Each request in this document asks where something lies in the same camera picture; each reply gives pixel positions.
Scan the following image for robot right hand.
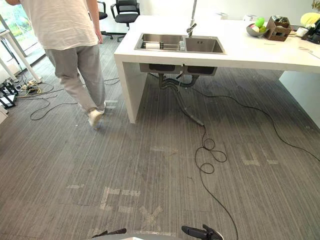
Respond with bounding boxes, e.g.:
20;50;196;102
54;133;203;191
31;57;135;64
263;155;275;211
181;224;224;240

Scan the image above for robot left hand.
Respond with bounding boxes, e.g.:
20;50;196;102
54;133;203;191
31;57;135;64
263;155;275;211
91;227;128;239

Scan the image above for person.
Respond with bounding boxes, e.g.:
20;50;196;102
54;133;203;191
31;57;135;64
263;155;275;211
4;0;107;131

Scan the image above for dark grey fruit bowl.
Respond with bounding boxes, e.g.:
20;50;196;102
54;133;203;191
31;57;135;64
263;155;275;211
245;23;270;38

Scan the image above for black and white stand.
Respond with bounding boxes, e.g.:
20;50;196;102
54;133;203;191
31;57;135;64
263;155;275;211
0;78;20;110

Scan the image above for yellow bunch of bananas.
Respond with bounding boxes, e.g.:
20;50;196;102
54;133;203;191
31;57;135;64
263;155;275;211
300;12;320;27

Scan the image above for black looped floor cable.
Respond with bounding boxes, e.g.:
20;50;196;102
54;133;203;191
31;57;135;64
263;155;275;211
29;77;121;122

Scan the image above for black dish rack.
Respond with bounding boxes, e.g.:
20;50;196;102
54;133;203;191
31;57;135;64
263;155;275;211
301;23;320;45

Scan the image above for white kitchen island counter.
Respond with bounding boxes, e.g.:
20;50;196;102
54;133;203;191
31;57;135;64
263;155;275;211
113;13;320;125

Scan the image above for white desk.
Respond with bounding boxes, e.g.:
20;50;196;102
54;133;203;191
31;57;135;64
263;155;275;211
0;13;42;84

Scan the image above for grey drain hose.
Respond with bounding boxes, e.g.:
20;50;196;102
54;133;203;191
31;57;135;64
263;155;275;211
172;84;206;127

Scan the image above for brown wicker basket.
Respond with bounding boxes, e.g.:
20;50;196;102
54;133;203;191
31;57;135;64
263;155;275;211
264;15;293;42

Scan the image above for black office chair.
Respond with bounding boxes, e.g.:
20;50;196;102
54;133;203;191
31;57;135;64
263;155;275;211
110;0;141;43
96;0;114;40

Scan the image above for long black floor cable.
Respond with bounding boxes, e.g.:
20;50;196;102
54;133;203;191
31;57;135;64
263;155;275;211
191;87;320;162

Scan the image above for metal sink drain rack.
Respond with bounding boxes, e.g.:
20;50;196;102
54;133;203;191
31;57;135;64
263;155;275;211
141;41;181;51

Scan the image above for grey sink drain pipes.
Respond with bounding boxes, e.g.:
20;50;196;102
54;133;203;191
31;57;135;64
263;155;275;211
148;71;201;91

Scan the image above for black coiled floor cable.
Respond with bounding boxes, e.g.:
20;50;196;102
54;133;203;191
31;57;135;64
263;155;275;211
194;123;240;240

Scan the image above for metal utensil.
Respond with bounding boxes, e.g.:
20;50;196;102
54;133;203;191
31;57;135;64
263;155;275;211
298;46;320;60

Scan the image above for stainless steel double sink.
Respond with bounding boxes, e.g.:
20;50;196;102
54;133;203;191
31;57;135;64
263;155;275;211
133;32;227;76

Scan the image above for chrome sink faucet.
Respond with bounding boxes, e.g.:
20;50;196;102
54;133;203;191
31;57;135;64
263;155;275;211
186;0;198;38

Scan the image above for white power strip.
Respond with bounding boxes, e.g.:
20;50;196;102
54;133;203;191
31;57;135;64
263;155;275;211
22;79;41;94

